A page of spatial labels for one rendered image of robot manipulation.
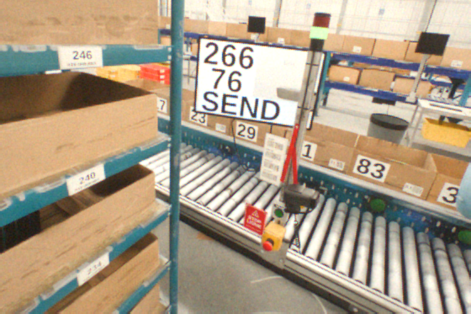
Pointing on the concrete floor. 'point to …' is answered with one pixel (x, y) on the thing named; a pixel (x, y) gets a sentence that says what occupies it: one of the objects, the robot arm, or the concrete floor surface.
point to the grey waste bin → (387, 128)
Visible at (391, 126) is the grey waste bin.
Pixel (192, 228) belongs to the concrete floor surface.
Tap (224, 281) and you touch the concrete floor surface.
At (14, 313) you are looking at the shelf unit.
